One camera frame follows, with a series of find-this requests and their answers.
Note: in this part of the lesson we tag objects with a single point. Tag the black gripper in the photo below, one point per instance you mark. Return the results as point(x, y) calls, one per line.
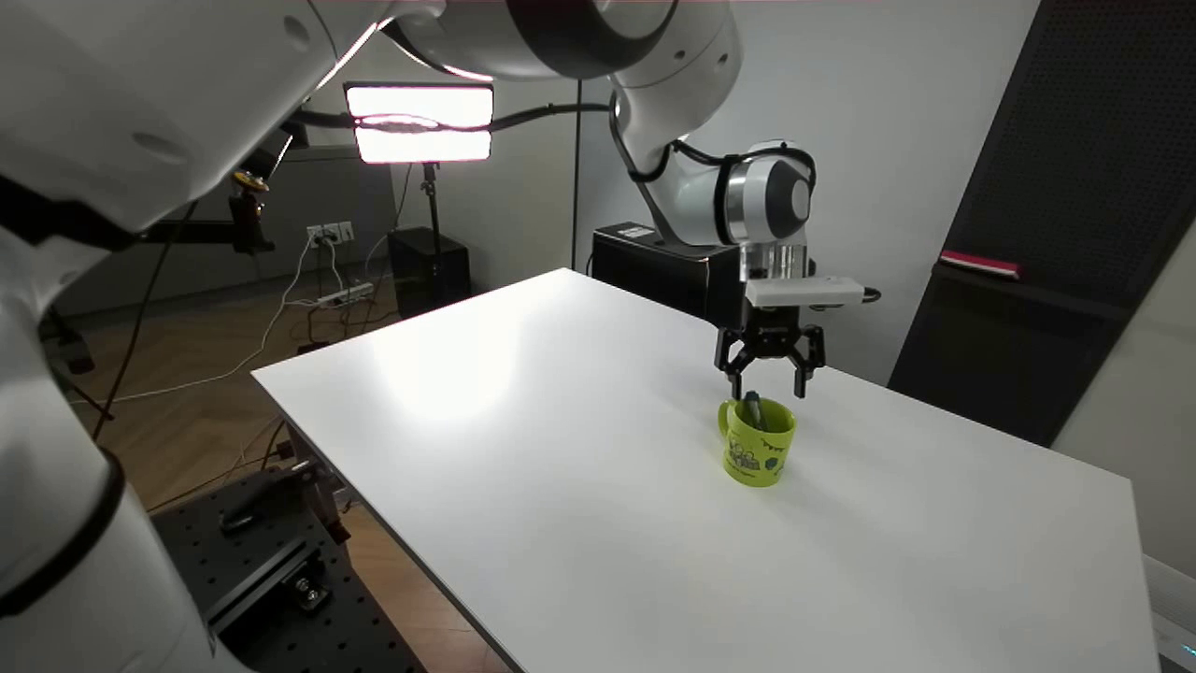
point(773, 329)

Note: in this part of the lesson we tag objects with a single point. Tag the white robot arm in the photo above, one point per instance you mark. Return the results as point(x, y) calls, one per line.
point(124, 123)

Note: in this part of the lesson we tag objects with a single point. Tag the yellow green plastic cup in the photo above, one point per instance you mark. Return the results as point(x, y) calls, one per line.
point(755, 455)

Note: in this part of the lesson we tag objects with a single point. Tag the black box behind table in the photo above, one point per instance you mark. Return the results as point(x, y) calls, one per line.
point(658, 268)

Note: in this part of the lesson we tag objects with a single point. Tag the red label strip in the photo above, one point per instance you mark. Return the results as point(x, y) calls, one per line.
point(979, 263)

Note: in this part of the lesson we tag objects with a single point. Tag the black floor cabinet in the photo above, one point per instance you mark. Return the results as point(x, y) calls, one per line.
point(430, 268)

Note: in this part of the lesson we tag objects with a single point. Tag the black light stand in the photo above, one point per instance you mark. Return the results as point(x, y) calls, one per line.
point(430, 198)

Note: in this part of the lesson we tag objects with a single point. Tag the bright rectangular light panel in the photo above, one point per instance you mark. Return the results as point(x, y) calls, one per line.
point(420, 121)

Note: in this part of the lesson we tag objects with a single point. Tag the white power strip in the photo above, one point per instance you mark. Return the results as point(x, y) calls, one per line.
point(341, 295)

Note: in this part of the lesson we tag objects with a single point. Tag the clear plastic bin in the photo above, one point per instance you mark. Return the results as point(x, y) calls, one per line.
point(1176, 619)

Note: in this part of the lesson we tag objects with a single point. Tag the black perforated breadboard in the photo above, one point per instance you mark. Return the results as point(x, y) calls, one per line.
point(284, 583)

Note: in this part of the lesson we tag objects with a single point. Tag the dark tall wall panel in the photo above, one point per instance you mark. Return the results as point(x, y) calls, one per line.
point(1057, 187)

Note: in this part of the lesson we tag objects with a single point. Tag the white wall socket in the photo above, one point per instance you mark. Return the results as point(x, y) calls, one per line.
point(331, 231)

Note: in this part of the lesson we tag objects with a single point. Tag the black camera on boom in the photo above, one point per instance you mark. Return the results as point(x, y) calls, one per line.
point(254, 187)

